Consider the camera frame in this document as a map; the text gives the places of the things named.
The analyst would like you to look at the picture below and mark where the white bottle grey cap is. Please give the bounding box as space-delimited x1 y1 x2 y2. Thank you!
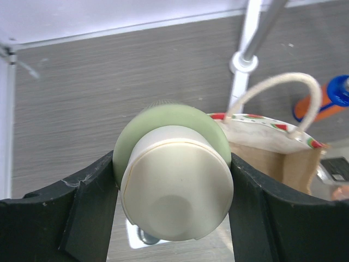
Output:
125 219 168 249

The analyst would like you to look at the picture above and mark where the cream cap bottle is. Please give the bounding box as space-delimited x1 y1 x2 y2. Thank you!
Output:
112 100 234 241

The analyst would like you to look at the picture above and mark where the metal clothes rack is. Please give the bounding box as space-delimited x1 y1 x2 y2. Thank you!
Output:
228 0 287 108

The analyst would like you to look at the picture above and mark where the blue cap orange bottle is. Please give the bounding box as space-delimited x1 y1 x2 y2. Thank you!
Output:
292 75 348 122

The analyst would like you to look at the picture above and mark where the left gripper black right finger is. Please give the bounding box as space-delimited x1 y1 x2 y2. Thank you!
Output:
228 154 348 261

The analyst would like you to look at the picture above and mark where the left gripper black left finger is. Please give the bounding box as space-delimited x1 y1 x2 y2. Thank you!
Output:
1 153 118 261

